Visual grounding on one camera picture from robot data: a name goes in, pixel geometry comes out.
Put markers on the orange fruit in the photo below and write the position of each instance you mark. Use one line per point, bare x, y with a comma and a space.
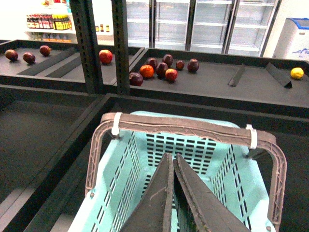
147, 71

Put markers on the dark purple fruit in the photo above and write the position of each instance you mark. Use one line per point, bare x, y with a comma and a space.
135, 79
161, 70
168, 59
152, 62
193, 65

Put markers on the black shelf divider left long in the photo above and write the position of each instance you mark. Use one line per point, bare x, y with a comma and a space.
48, 62

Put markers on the glass door refrigerator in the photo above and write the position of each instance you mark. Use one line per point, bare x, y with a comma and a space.
234, 27

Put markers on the white blue chest freezer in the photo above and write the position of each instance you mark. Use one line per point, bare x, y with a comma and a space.
293, 42

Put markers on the dark purple fruit centre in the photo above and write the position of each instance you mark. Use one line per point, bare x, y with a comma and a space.
161, 70

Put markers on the dark red fruit far left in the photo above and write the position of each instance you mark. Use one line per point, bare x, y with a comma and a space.
12, 55

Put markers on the black shelf divider left short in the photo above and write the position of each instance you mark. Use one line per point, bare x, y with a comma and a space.
66, 68

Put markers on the dark purple fruit front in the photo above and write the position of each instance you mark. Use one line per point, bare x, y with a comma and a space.
135, 79

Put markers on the black shelf divider centre right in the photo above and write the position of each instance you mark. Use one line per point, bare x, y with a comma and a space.
237, 76

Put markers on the black perforated upright post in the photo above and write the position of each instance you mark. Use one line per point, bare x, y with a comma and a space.
119, 16
83, 17

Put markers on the black perforated upright post right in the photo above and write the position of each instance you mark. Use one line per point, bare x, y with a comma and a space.
119, 16

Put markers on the red apple in cluster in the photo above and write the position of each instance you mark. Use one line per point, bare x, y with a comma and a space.
171, 75

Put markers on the small dark red fruit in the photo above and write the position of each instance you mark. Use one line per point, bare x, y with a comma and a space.
180, 65

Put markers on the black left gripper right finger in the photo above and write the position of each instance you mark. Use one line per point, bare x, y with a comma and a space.
198, 209

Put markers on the red apple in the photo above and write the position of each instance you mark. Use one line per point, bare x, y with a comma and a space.
171, 75
105, 56

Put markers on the light teal plastic basket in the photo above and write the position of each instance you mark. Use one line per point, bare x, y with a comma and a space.
152, 172

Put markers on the black shelf divider far right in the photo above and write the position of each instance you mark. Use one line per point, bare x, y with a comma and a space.
280, 76

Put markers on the yellow lemon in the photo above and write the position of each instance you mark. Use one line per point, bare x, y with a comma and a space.
297, 73

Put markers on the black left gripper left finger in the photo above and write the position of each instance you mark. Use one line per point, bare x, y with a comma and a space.
153, 212

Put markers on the dark purple fruit right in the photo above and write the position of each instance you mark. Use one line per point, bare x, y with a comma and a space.
193, 65

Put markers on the white shelf with bottles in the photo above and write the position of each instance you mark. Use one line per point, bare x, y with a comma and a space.
52, 21

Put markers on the dark purple fruit back left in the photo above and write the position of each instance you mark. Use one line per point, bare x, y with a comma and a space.
152, 62

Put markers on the black perforated upright post left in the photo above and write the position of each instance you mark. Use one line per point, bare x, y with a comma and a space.
83, 17

